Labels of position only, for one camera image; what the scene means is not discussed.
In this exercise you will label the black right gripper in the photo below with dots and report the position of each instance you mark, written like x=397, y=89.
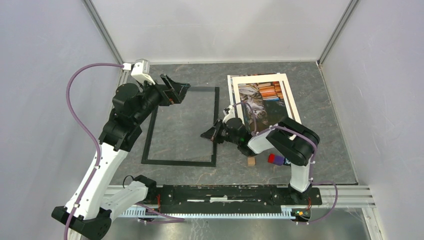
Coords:
x=213, y=132

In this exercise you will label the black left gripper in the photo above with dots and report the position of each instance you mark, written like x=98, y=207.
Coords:
x=170, y=94

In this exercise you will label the white mat board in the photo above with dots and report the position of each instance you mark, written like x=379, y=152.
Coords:
x=234, y=80

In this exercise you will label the cat photo print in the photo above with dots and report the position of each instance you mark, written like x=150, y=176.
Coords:
x=267, y=104

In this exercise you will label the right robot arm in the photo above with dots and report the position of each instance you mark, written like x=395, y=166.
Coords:
x=297, y=144

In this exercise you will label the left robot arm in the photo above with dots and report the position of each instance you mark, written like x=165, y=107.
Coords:
x=87, y=214

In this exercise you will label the small wooden cube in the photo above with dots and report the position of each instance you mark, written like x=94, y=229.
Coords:
x=251, y=161

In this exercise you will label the red purple toy brick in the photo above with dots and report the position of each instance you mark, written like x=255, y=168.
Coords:
x=276, y=159

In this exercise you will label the blue owl toy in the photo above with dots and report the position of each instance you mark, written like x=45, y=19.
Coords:
x=286, y=162

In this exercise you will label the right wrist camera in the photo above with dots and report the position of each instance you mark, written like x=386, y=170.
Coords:
x=229, y=113

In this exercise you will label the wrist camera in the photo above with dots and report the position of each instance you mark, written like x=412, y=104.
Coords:
x=140, y=71
x=229, y=113

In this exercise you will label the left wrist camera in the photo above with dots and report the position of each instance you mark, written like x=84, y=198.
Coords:
x=140, y=71

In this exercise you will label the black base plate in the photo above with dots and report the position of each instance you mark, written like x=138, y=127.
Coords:
x=229, y=199

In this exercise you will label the black picture frame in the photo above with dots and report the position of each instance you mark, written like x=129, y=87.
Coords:
x=213, y=109

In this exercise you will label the aluminium frame rail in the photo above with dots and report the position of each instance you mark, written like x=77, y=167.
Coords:
x=102, y=29

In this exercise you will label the white cable duct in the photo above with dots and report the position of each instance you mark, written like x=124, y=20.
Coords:
x=142, y=213

